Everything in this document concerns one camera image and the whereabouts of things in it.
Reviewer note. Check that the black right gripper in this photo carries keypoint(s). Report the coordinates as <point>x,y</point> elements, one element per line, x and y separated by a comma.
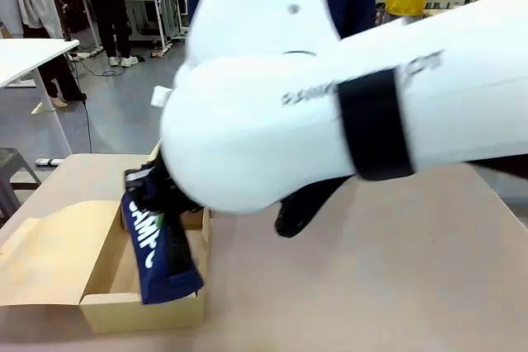
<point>169,197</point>

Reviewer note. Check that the navy CAMPUS pencil case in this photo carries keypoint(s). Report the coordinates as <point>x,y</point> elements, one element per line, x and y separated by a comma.
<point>144,261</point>

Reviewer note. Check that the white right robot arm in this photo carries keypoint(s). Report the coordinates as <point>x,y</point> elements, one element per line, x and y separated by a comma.
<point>268,121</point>

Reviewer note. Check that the open cardboard box with flap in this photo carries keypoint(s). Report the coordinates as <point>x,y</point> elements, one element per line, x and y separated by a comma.
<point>154,154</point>

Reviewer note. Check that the empty open cardboard box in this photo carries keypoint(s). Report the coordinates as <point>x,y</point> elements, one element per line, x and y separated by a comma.
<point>49,253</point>

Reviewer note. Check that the white power strip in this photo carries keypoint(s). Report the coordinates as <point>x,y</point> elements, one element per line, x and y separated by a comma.
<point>47,161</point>

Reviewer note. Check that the grey metal stool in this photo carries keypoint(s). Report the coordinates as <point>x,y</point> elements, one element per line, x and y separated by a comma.
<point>12,162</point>

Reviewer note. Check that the person in black trousers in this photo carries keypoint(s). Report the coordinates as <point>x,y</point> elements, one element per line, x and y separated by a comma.
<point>57,76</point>

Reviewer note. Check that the white table with round leg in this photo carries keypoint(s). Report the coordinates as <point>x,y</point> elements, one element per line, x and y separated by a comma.
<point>24,59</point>

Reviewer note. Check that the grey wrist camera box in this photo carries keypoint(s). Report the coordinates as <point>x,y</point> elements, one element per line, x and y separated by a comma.
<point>138,179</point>

